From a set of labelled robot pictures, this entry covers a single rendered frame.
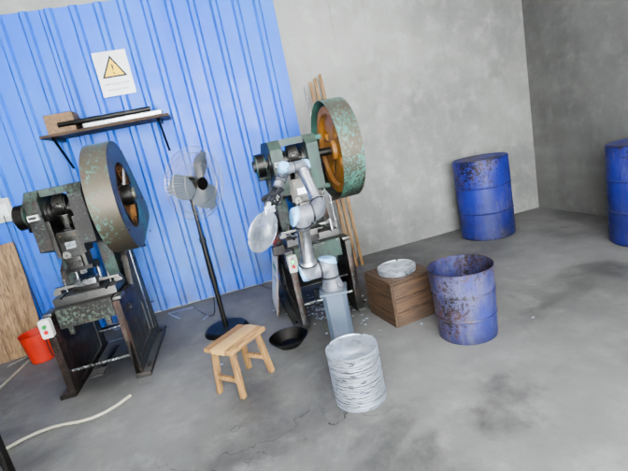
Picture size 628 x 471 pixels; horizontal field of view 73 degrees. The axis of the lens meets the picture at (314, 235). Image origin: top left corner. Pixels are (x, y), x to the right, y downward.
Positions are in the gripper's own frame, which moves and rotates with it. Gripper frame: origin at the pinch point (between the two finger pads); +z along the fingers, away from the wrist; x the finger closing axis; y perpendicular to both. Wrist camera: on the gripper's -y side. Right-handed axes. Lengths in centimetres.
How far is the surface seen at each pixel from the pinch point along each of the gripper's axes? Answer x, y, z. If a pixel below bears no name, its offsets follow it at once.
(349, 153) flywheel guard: 35, 24, -71
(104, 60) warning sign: -84, -198, -129
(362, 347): 33, 76, 69
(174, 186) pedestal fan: -26, -82, -14
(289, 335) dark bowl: 84, -23, 60
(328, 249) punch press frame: 79, -6, -12
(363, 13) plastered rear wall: 63, -39, -287
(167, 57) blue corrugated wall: -47, -166, -158
